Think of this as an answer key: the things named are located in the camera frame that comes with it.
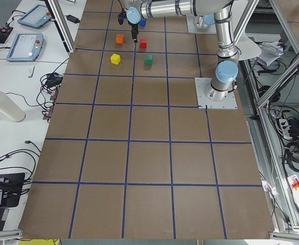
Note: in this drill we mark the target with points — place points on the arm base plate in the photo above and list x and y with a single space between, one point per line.
201 24
208 98

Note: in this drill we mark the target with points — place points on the power strip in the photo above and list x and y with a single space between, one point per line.
283 128

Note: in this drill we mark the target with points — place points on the far teach pendant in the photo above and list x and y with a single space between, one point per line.
36 18

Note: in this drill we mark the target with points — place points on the red block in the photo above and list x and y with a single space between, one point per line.
143 43

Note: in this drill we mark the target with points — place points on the green block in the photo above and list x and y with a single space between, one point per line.
148 60

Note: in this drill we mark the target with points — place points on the teach pendant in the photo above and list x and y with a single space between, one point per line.
36 18
26 47

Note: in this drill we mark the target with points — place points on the orange block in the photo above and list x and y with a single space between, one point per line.
120 38

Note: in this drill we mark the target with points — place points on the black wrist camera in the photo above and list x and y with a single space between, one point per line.
121 17

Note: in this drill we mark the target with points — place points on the white bottle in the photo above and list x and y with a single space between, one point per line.
10 109

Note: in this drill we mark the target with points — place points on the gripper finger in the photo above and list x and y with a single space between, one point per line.
134 36

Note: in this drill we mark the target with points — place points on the white chair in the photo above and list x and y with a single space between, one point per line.
248 49

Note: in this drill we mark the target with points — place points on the yellow block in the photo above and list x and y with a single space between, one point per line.
115 59

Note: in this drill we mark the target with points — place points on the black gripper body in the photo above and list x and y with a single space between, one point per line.
133 27

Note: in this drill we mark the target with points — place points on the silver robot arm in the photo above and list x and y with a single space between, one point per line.
207 13

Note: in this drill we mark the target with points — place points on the near teach pendant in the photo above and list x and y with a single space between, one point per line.
26 47

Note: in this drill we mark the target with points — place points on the aluminium frame post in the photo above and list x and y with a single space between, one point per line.
57 15

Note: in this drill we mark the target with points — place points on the black power adapter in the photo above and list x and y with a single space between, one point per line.
72 19

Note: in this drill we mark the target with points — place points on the blue block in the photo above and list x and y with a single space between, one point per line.
142 22

